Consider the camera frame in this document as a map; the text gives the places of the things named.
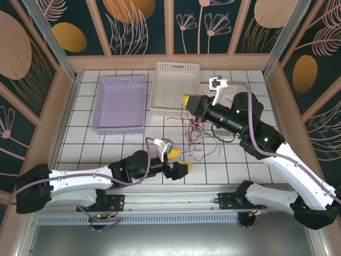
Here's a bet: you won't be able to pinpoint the tangle of coloured wires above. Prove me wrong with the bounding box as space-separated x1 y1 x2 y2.
196 133 228 163

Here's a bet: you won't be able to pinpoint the large white perforated basket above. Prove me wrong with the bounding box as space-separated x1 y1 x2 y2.
148 61 201 118

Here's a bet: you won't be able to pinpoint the purple perforated plastic basket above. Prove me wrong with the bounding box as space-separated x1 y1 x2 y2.
91 74 147 136

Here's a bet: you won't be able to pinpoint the grey metal sheet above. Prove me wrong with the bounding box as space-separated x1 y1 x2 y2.
15 213 328 256

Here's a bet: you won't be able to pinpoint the beige circle gold lines panel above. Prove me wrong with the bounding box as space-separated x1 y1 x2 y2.
0 0 60 119
233 0 293 55

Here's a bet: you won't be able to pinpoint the lilac camera cable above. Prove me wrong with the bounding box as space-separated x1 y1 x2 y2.
10 137 160 233
228 81 341 230

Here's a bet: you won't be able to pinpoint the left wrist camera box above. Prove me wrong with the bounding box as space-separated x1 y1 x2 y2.
156 137 174 162

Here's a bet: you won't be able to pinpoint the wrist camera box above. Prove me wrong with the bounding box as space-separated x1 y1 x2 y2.
156 137 174 162
208 75 230 105

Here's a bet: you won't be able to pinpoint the small white basket grey handles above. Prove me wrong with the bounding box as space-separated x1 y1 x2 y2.
198 83 242 142

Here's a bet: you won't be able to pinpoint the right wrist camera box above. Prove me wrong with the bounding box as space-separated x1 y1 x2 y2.
208 75 230 105

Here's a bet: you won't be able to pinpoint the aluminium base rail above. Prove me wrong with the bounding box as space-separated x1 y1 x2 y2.
26 183 316 215

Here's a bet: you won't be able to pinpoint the aluminium side rail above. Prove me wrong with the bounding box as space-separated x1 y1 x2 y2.
42 76 80 194
262 74 303 189

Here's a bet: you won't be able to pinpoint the pink flowers wall panel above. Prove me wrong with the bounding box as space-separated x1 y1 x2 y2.
172 0 235 55

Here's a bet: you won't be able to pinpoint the small circuit board with wires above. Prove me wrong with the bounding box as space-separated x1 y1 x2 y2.
89 212 122 223
246 206 269 217

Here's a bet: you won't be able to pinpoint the grey slotted cable duct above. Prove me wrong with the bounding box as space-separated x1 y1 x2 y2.
36 214 242 225

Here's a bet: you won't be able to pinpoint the orange oval feather wall panel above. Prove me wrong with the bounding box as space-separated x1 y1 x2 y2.
279 0 341 117

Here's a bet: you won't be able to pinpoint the pink fern leaves wall panel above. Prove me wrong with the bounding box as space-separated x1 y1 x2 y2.
302 97 341 191

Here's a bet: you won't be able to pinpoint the aluminium corner post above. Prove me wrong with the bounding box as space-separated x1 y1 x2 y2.
262 0 311 78
22 0 82 83

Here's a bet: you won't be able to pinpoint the orange circle leaves wall panel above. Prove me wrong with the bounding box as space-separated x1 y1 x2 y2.
94 0 171 56

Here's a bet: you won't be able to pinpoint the single pink flower wall panel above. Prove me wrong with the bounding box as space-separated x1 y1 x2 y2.
0 79 38 193

